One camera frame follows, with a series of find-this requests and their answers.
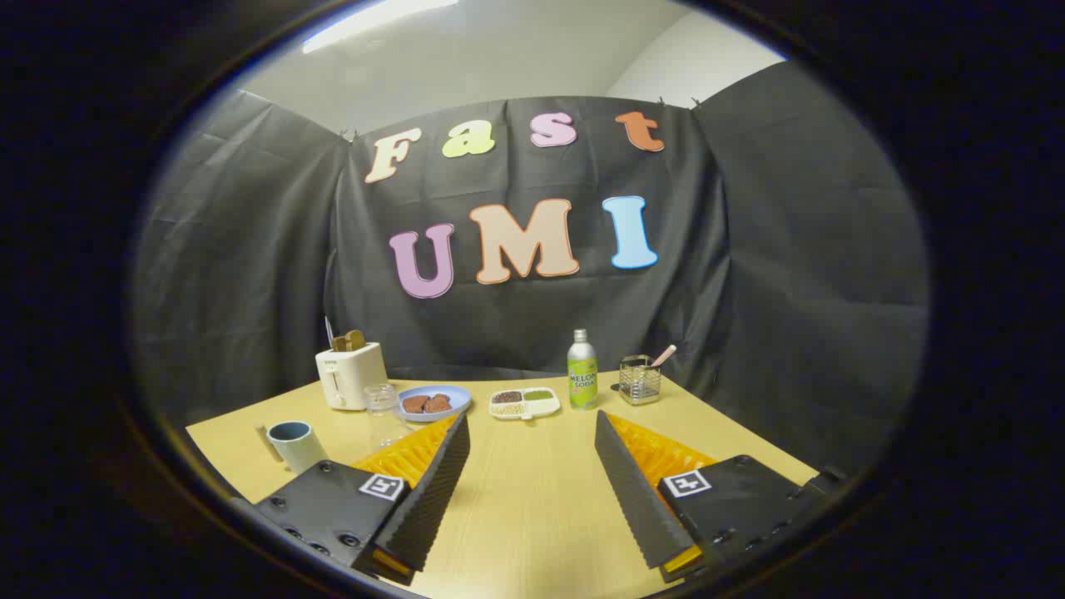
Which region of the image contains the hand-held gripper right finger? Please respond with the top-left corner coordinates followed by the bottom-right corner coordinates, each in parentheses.
top-left (594, 410), bottom-right (845, 583)

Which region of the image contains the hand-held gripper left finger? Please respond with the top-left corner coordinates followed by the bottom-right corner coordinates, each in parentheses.
top-left (250, 412), bottom-right (472, 583)

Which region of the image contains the clear juice bottle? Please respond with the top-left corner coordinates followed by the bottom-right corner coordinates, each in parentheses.
top-left (364, 383), bottom-right (410, 451)

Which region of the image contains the light blue cup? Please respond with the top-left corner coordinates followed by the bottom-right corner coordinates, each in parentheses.
top-left (263, 421), bottom-right (329, 475)

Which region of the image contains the green soda bottle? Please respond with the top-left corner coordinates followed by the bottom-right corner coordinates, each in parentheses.
top-left (567, 329), bottom-right (599, 410)

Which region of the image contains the blue plate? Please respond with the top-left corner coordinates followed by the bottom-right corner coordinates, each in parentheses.
top-left (395, 384), bottom-right (473, 423)

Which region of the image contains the wooden table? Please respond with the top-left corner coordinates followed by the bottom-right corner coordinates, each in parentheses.
top-left (185, 372), bottom-right (820, 599)

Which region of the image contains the white divided tray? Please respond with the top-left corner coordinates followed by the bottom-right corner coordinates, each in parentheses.
top-left (488, 387), bottom-right (562, 421)

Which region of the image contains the white toaster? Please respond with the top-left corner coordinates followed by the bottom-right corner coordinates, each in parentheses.
top-left (315, 342), bottom-right (389, 411)

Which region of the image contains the black backdrop cloth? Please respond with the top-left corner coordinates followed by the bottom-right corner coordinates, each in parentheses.
top-left (133, 60), bottom-right (929, 475)

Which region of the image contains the wire mesh holder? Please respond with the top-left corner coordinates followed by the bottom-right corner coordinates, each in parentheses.
top-left (619, 354), bottom-right (662, 406)

